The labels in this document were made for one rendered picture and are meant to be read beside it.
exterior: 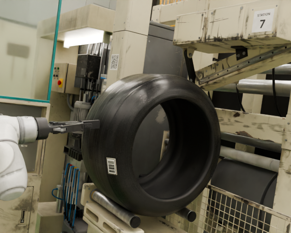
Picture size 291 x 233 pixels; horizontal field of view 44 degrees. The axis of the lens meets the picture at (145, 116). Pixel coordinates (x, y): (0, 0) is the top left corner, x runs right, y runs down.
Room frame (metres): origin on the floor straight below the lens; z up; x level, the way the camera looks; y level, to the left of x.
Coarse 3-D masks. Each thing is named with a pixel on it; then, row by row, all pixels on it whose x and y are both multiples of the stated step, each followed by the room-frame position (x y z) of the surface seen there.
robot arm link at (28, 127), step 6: (18, 120) 1.13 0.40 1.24; (24, 120) 1.14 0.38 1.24; (30, 120) 1.15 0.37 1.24; (24, 126) 1.13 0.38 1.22; (30, 126) 1.14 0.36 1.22; (36, 126) 1.16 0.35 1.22; (24, 132) 1.13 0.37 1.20; (30, 132) 1.14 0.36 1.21; (36, 132) 1.15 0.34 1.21; (24, 138) 1.13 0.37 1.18; (30, 138) 1.15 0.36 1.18
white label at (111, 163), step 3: (108, 159) 1.26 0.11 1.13; (111, 159) 1.25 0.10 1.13; (114, 159) 1.24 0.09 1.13; (108, 162) 1.26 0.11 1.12; (111, 162) 1.25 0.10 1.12; (114, 162) 1.25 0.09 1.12; (108, 165) 1.26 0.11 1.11; (111, 165) 1.25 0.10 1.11; (114, 165) 1.25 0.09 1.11; (108, 168) 1.27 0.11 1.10; (111, 168) 1.26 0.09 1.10; (114, 168) 1.25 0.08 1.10; (108, 171) 1.27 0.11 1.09; (111, 171) 1.26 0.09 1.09; (114, 171) 1.25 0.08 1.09; (114, 174) 1.26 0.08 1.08
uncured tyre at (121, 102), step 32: (128, 96) 1.30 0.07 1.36; (160, 96) 1.33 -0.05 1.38; (192, 96) 1.41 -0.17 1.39; (128, 128) 1.27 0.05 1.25; (192, 128) 1.71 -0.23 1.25; (96, 160) 1.32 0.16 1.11; (128, 160) 1.27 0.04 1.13; (192, 160) 1.68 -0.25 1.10; (128, 192) 1.29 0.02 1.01; (160, 192) 1.64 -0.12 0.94; (192, 192) 1.45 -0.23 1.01
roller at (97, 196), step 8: (96, 192) 1.57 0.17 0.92; (96, 200) 1.54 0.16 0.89; (104, 200) 1.49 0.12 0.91; (112, 200) 1.47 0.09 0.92; (112, 208) 1.42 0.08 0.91; (120, 208) 1.39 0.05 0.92; (120, 216) 1.36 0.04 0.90; (128, 216) 1.32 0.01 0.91; (136, 216) 1.31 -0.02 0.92; (128, 224) 1.31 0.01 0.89; (136, 224) 1.31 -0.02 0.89
